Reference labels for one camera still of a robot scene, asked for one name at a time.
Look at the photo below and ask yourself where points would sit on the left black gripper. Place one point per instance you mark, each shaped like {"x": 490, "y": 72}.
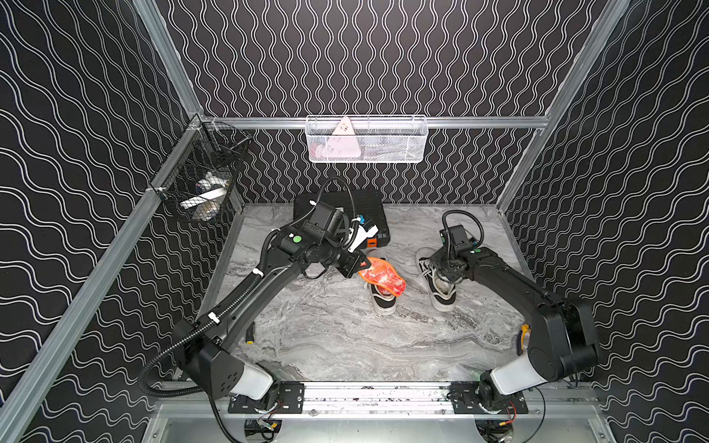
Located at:
{"x": 354, "y": 263}

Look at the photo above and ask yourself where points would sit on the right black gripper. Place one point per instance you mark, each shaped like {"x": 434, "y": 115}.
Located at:
{"x": 434, "y": 261}

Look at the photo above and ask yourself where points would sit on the black white sneaker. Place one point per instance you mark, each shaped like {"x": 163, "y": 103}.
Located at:
{"x": 384, "y": 302}
{"x": 442, "y": 294}

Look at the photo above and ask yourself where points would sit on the white insole orange edge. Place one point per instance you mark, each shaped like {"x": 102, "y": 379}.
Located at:
{"x": 381, "y": 273}

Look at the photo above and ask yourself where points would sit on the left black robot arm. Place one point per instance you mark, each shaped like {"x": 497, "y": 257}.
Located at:
{"x": 324, "y": 236}

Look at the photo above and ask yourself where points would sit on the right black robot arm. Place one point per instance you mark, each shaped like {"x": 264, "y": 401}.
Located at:
{"x": 562, "y": 338}

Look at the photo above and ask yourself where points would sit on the black plastic tool case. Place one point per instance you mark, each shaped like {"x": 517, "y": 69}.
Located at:
{"x": 368, "y": 203}

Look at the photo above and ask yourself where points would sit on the pink triangular card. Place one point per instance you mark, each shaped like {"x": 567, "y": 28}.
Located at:
{"x": 343, "y": 142}

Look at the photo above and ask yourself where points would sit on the yellow black screwdriver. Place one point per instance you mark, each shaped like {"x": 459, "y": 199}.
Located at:
{"x": 250, "y": 334}

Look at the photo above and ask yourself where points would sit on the white items in black basket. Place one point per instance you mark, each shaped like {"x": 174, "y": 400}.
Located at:
{"x": 211, "y": 192}

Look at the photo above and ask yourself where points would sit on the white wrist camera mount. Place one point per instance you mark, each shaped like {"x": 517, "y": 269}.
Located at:
{"x": 361, "y": 231}

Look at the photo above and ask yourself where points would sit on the yellow handled pliers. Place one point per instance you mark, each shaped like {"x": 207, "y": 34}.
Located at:
{"x": 522, "y": 340}

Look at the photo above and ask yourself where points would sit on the white wire basket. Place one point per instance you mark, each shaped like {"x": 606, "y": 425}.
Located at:
{"x": 383, "y": 139}

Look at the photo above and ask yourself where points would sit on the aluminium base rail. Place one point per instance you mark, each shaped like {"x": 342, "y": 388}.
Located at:
{"x": 379, "y": 401}

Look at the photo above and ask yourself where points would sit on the black wire basket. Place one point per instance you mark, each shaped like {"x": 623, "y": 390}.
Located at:
{"x": 217, "y": 147}

